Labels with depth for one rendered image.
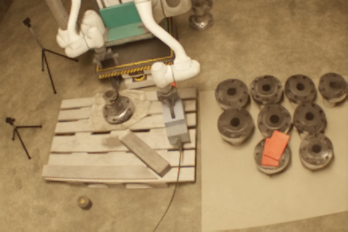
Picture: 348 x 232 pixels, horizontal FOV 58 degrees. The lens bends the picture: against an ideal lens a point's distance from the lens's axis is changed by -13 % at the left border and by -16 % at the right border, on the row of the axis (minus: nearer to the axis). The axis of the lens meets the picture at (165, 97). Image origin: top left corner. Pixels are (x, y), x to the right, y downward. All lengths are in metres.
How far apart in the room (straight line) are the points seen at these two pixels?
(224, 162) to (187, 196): 0.38
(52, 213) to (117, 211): 0.57
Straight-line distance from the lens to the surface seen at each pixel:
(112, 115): 2.84
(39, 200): 3.02
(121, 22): 2.95
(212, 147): 2.71
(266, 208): 2.48
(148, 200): 2.63
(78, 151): 2.86
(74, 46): 2.51
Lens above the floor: 2.37
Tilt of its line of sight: 51 degrees down
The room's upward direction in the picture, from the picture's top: 20 degrees counter-clockwise
